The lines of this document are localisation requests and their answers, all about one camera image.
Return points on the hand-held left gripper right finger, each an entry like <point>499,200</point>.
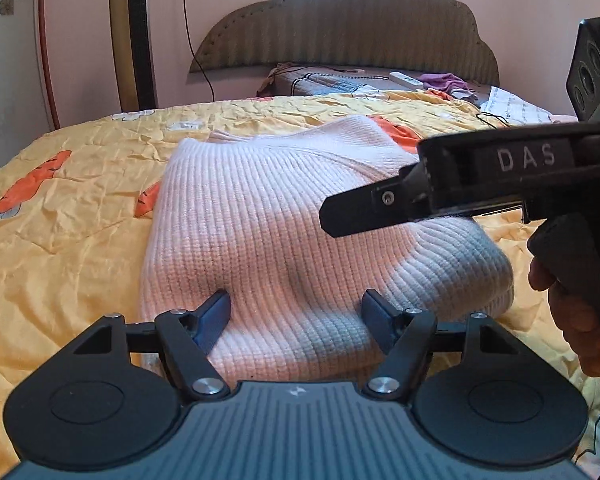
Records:
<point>376,316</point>

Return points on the white printed cloth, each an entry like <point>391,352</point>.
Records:
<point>517,107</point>

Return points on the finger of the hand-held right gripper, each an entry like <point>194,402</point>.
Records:
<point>360,210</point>

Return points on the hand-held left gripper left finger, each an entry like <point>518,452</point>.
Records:
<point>214,317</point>

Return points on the gold tower air conditioner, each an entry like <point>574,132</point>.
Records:
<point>130,35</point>

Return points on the white remote control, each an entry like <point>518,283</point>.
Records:
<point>405,79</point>

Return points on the pink knitted sweater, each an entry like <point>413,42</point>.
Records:
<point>260,220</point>

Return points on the purple cloth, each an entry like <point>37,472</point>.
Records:
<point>442,81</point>

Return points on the yellow printed bedsheet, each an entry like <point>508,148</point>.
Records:
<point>80,235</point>

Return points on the grey padded headboard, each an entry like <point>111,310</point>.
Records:
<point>350,25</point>

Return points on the person's right hand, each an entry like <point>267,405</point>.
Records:
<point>587,340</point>

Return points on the patterned pillow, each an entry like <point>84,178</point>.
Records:
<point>325,82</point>

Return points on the wardrobe door with flower decals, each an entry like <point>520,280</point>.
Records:
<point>5,60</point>

